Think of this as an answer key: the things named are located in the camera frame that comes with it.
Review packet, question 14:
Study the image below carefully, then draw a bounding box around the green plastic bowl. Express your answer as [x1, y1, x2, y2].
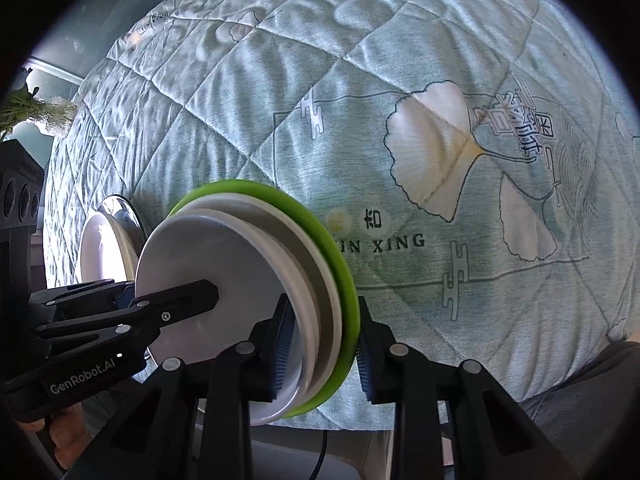
[170, 179, 360, 418]

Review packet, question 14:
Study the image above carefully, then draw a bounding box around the large white deep plate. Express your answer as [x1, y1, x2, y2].
[78, 194, 146, 282]

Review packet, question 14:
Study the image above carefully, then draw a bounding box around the white bowl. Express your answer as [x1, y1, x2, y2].
[176, 207, 322, 417]
[136, 209, 318, 426]

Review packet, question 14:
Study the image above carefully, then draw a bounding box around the person's left hand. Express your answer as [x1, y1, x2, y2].
[17, 403, 92, 470]

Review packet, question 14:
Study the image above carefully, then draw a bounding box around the pink flower bouquet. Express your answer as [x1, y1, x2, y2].
[0, 82, 46, 141]

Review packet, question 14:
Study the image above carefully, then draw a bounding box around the light blue quilted tablecloth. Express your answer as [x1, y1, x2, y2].
[43, 0, 639, 427]

